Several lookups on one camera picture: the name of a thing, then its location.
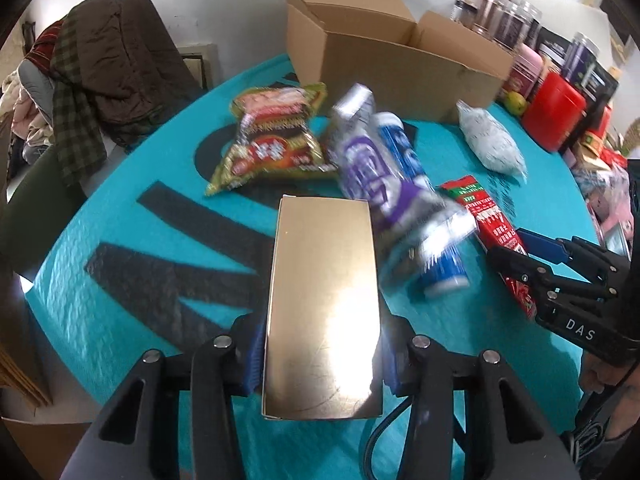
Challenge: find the plaid shirt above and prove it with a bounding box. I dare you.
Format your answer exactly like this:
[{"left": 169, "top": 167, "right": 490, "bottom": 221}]
[{"left": 50, "top": 20, "right": 108, "bottom": 188}]

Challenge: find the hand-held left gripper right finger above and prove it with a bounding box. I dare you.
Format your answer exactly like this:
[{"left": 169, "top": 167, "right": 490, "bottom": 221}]
[{"left": 382, "top": 317, "right": 576, "bottom": 480}]

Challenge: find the red green snack packet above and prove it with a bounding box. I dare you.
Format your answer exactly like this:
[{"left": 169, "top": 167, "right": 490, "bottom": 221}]
[{"left": 439, "top": 175, "right": 541, "bottom": 321}]

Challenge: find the pink plastic bag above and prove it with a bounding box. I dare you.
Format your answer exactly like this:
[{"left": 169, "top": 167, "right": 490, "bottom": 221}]
[{"left": 570, "top": 150, "right": 636, "bottom": 251}]

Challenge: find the white printed bread packet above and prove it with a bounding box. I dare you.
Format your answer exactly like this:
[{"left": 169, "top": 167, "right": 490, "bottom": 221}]
[{"left": 456, "top": 100, "right": 528, "bottom": 181}]

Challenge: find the yellow green fruit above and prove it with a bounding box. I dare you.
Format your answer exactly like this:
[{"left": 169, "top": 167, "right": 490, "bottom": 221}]
[{"left": 502, "top": 91, "right": 530, "bottom": 116}]

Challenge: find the pink bottle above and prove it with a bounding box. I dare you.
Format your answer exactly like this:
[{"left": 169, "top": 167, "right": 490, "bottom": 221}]
[{"left": 505, "top": 42, "right": 546, "bottom": 98}]

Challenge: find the green noodle packet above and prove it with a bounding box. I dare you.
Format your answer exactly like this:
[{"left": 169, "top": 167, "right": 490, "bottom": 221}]
[{"left": 204, "top": 82, "right": 338, "bottom": 198}]

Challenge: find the red thermos bottle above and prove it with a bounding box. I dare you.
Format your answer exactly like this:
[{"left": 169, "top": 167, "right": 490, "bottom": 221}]
[{"left": 522, "top": 71, "right": 588, "bottom": 153}]

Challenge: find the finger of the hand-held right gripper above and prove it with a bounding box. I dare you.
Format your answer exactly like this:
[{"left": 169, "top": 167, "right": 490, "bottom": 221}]
[
  {"left": 517, "top": 229, "right": 626, "bottom": 282},
  {"left": 487, "top": 246, "right": 622, "bottom": 312}
]

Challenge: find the gold box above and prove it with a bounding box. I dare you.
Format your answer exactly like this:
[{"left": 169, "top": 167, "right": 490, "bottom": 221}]
[{"left": 261, "top": 195, "right": 385, "bottom": 421}]

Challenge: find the tall clear jar dark label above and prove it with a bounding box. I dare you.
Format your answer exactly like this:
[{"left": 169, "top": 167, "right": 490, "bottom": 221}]
[{"left": 492, "top": 2, "right": 526, "bottom": 51}]

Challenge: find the cardboard box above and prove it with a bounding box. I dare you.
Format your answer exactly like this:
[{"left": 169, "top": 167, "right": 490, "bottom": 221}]
[{"left": 277, "top": 0, "right": 516, "bottom": 123}]

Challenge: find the clear jar purple label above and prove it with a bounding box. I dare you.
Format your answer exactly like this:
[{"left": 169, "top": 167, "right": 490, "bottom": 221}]
[{"left": 562, "top": 32, "right": 601, "bottom": 83}]

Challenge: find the dark green chair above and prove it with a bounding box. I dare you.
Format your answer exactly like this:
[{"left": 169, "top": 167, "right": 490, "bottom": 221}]
[{"left": 0, "top": 145, "right": 86, "bottom": 276}]

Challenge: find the pile of clothes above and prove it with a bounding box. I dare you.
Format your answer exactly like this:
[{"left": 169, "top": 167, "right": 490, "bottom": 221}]
[{"left": 0, "top": 25, "right": 63, "bottom": 166}]

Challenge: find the black cable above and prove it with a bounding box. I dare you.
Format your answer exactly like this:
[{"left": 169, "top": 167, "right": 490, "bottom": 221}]
[{"left": 364, "top": 400, "right": 416, "bottom": 480}]

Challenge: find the person's right hand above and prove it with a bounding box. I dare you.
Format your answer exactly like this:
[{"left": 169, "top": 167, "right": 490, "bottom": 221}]
[{"left": 581, "top": 354, "right": 640, "bottom": 392}]

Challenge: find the brown jacket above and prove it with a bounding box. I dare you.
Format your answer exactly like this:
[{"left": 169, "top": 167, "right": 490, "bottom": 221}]
[{"left": 65, "top": 0, "right": 201, "bottom": 141}]

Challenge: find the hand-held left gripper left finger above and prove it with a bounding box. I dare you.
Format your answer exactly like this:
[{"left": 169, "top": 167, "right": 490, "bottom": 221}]
[{"left": 60, "top": 314, "right": 267, "bottom": 480}]

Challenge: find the silver purple snack packet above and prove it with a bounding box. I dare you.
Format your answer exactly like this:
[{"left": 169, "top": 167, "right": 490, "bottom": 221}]
[{"left": 325, "top": 84, "right": 478, "bottom": 271}]

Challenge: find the black pouch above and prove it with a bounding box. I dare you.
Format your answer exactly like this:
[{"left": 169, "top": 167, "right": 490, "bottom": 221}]
[
  {"left": 537, "top": 27, "right": 571, "bottom": 68},
  {"left": 582, "top": 60, "right": 621, "bottom": 111}
]

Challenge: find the red yellow snack box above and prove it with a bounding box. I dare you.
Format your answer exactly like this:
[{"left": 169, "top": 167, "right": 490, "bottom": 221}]
[{"left": 575, "top": 107, "right": 616, "bottom": 161}]

